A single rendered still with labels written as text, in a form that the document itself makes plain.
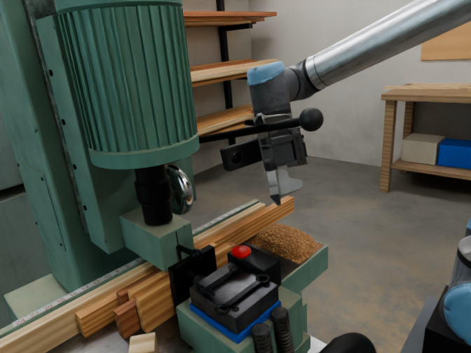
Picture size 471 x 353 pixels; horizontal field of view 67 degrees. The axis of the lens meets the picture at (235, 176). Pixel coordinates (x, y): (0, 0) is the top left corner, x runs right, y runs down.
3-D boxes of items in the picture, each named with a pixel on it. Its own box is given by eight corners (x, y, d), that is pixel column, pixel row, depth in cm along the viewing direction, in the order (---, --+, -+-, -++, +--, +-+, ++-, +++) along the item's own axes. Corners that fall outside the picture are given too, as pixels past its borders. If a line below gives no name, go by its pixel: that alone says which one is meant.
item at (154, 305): (146, 334, 57) (139, 300, 55) (141, 328, 58) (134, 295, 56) (234, 274, 70) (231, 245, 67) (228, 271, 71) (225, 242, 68)
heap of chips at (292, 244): (299, 264, 71) (298, 248, 70) (248, 241, 81) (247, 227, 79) (324, 245, 77) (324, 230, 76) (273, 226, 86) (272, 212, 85)
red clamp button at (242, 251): (241, 262, 53) (241, 256, 53) (228, 255, 55) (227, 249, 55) (254, 253, 55) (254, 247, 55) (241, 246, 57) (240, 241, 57)
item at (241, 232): (85, 338, 57) (80, 319, 56) (80, 332, 58) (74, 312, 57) (294, 211, 93) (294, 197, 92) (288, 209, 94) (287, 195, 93)
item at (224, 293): (237, 344, 46) (234, 310, 44) (186, 307, 53) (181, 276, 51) (298, 293, 54) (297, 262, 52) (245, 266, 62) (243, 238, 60)
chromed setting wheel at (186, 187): (189, 224, 78) (181, 171, 74) (158, 209, 87) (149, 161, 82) (200, 219, 80) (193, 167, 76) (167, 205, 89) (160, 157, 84)
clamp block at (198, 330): (241, 407, 47) (235, 356, 44) (180, 353, 57) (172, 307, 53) (305, 340, 57) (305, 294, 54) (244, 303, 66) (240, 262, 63)
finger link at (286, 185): (306, 198, 59) (297, 158, 65) (271, 205, 59) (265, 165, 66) (308, 209, 61) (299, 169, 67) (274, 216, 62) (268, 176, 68)
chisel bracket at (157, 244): (166, 281, 61) (158, 237, 58) (125, 253, 71) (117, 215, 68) (199, 261, 66) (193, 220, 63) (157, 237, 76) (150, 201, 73)
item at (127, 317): (124, 340, 56) (118, 315, 54) (118, 333, 57) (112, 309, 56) (237, 265, 73) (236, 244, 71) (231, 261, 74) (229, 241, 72)
